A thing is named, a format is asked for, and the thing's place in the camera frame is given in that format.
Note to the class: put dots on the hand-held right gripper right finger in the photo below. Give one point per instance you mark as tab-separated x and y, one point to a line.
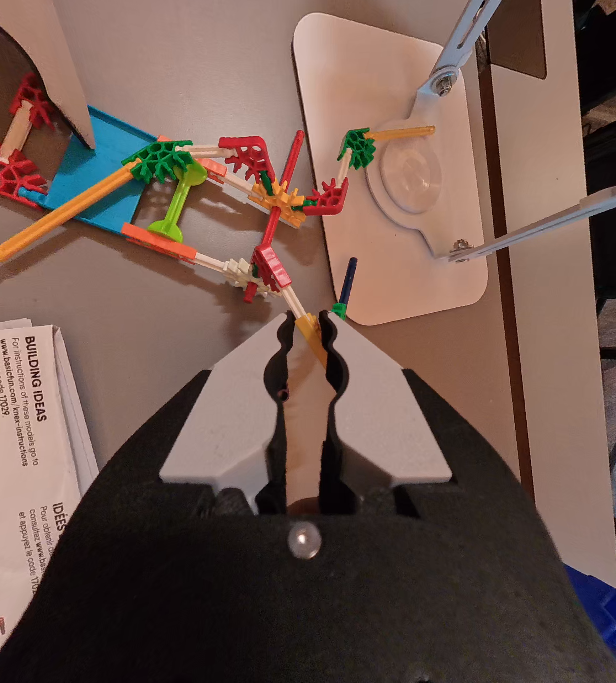
393	427

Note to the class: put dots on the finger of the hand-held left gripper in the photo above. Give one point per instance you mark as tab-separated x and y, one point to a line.
46	48

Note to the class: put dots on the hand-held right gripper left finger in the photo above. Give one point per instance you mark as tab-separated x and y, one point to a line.
217	427

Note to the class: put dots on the colourful toy construction model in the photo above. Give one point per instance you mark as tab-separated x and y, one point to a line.
100	176

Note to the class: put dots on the instruction booklet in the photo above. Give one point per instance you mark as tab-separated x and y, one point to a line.
9	427

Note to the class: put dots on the clear suction dome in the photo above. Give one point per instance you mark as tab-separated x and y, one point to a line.
412	176

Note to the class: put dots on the blue plastic bin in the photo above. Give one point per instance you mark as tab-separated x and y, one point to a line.
601	608

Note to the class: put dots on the dark rectangular plate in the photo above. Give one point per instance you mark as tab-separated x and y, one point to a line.
516	37

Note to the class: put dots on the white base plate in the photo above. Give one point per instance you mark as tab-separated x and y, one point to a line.
340	80

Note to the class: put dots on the white mount bracket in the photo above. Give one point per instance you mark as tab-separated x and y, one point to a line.
430	106

